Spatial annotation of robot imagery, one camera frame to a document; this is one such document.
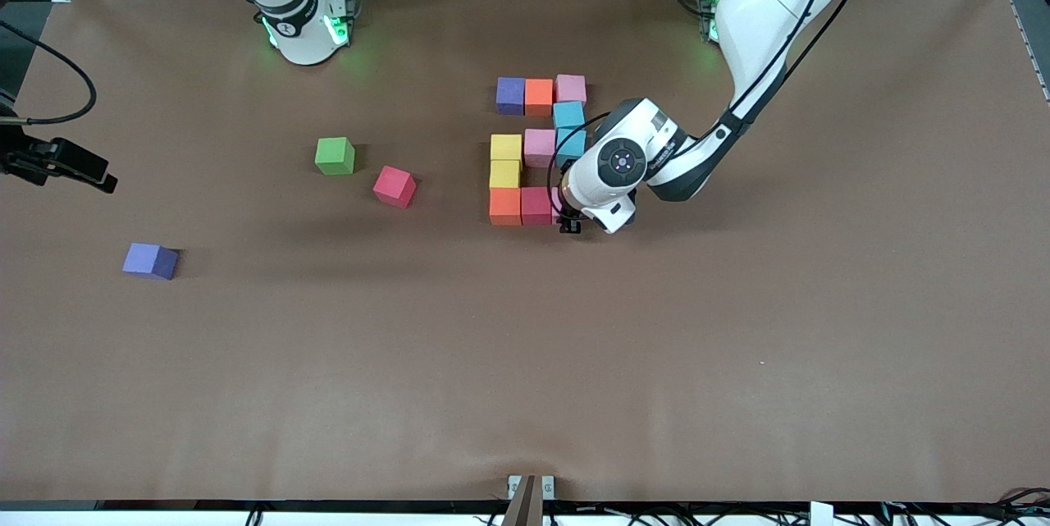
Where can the yellow foam cube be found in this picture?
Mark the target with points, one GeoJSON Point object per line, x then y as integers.
{"type": "Point", "coordinates": [504, 175]}
{"type": "Point", "coordinates": [506, 148]}

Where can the purple foam cube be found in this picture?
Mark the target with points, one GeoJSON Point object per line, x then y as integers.
{"type": "Point", "coordinates": [148, 260]}
{"type": "Point", "coordinates": [510, 95]}

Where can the green foam cube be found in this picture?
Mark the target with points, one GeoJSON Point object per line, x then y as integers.
{"type": "Point", "coordinates": [335, 155]}

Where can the orange foam cube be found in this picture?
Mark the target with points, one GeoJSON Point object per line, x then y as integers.
{"type": "Point", "coordinates": [539, 97]}
{"type": "Point", "coordinates": [505, 208]}

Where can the red foam cube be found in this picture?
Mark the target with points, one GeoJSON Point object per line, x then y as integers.
{"type": "Point", "coordinates": [536, 206]}
{"type": "Point", "coordinates": [394, 185]}

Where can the metal bracket with brown post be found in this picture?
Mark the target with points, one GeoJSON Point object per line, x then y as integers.
{"type": "Point", "coordinates": [529, 501]}

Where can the light pink foam cube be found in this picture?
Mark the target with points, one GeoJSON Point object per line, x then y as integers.
{"type": "Point", "coordinates": [557, 202]}
{"type": "Point", "coordinates": [571, 89]}

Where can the blue foam cube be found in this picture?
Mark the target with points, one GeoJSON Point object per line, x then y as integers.
{"type": "Point", "coordinates": [566, 144]}
{"type": "Point", "coordinates": [568, 116]}

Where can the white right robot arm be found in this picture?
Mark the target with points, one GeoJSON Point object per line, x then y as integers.
{"type": "Point", "coordinates": [287, 9]}

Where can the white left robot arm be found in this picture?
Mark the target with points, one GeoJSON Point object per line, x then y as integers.
{"type": "Point", "coordinates": [771, 9]}

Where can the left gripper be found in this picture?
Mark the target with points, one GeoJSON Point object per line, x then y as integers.
{"type": "Point", "coordinates": [568, 224]}

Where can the bright pink foam cube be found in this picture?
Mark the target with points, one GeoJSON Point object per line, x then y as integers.
{"type": "Point", "coordinates": [540, 148]}

